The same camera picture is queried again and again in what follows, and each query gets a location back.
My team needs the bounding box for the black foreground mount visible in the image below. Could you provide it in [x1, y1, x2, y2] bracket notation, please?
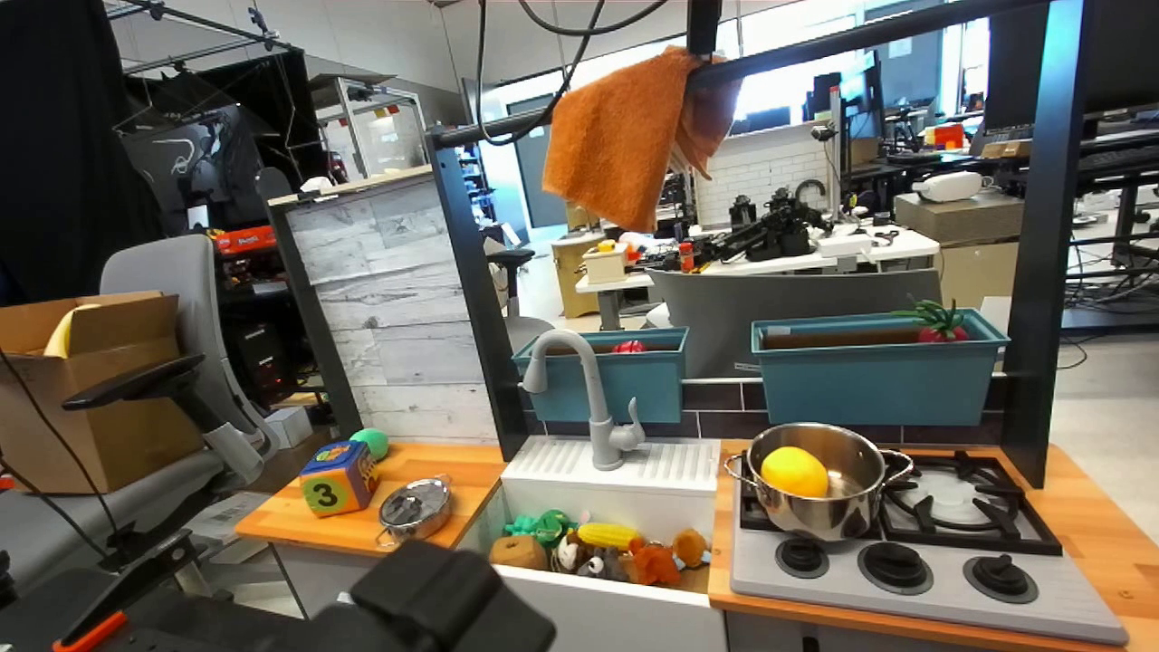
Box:
[176, 536, 559, 652]

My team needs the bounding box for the flat cardboard box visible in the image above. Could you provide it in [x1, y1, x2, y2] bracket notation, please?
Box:
[896, 193, 1028, 251]

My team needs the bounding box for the black burner grate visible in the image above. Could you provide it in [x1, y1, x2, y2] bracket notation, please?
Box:
[735, 450, 1065, 559]

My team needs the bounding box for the yellow toy lemon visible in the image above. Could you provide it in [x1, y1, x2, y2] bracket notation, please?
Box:
[758, 442, 832, 500]

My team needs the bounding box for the green ball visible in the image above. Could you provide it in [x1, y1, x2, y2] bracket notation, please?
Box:
[347, 422, 396, 465]

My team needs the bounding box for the open cardboard box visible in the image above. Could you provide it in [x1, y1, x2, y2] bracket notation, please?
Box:
[0, 291, 207, 497]

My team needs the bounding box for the yellow toy vegetable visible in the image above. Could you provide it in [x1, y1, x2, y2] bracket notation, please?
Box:
[576, 517, 644, 554]

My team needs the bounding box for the grey partition board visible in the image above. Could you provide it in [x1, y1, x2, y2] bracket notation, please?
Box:
[647, 265, 950, 378]

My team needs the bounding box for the white board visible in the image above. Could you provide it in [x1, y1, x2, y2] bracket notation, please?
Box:
[711, 123, 844, 233]

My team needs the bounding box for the colourful number toy cube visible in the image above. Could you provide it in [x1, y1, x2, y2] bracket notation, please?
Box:
[296, 439, 376, 520]

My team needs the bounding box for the black clamp with orange handle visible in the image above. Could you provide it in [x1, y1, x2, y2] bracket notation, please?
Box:
[46, 527, 202, 652]

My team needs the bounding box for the steel cooking pot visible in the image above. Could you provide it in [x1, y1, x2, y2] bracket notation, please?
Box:
[720, 419, 915, 542]

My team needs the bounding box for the grey toy faucet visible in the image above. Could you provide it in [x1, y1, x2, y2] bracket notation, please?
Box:
[522, 327, 647, 473]

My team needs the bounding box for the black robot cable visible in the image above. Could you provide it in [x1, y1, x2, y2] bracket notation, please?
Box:
[471, 0, 674, 137]

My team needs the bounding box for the dark small toy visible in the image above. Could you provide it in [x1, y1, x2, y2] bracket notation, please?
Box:
[576, 550, 630, 584]

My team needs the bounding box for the black desk equipment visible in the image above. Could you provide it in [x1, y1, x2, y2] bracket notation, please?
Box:
[720, 179, 842, 265]

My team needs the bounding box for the white sink basin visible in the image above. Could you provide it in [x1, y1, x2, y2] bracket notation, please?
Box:
[484, 432, 729, 652]

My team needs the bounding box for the white office desk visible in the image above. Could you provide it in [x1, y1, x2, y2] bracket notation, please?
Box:
[576, 226, 943, 302]

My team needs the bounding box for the grey office chair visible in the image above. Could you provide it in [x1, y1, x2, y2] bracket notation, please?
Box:
[58, 233, 318, 576]

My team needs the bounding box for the orange terry towel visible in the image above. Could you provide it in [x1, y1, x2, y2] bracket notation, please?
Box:
[541, 42, 745, 234]

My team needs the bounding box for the black stove knob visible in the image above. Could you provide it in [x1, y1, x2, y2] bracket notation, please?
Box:
[859, 541, 933, 593]
[774, 532, 832, 579]
[964, 550, 1044, 610]

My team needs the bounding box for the grey toy kitchen cabinet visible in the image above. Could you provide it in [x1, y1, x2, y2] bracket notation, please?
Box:
[266, 541, 1135, 652]

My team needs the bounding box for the black metal rack frame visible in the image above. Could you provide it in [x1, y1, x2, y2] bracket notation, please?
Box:
[426, 0, 1089, 492]

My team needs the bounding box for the red toy tomato plant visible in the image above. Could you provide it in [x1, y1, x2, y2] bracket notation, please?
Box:
[908, 297, 976, 345]

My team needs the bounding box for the green toy vegetable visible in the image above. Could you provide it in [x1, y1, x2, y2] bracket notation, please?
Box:
[500, 507, 576, 550]

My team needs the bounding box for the red toolbox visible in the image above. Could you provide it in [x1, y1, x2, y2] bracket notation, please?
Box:
[210, 226, 284, 262]

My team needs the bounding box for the small orange toy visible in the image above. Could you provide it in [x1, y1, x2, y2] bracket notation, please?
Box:
[669, 524, 712, 572]

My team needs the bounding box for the steel pot lid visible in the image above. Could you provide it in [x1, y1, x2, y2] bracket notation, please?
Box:
[376, 473, 461, 542]

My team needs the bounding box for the white storage bin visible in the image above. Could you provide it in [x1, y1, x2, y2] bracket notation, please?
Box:
[347, 102, 426, 179]

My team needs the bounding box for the teal planter box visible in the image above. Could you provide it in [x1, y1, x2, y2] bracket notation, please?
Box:
[511, 327, 691, 427]
[745, 309, 1009, 432]

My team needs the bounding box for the grey wood-print backdrop panel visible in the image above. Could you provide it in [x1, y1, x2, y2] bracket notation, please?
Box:
[266, 166, 505, 450]

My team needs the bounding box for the grey stove plate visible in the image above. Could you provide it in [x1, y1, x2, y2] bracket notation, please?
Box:
[729, 444, 1135, 648]

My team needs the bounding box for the orange fluffy toy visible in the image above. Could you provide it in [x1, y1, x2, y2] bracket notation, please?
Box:
[627, 536, 686, 591]

